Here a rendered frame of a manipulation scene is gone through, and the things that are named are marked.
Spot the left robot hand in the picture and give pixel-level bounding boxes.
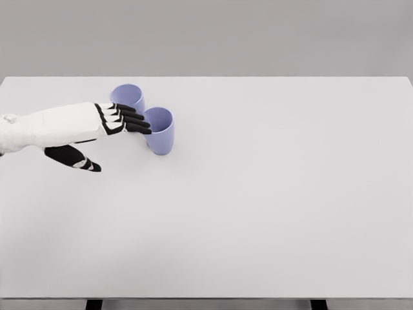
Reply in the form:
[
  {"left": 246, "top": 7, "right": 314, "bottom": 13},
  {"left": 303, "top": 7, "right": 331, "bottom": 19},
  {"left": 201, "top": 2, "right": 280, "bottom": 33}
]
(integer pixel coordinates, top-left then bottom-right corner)
[{"left": 30, "top": 101, "right": 153, "bottom": 173}]

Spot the lavender blue cup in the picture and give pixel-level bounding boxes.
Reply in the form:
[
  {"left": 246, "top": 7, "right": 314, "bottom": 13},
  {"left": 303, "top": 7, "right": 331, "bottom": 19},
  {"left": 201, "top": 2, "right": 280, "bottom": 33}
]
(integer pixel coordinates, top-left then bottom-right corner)
[
  {"left": 109, "top": 83, "right": 146, "bottom": 116},
  {"left": 141, "top": 107, "right": 176, "bottom": 156}
]

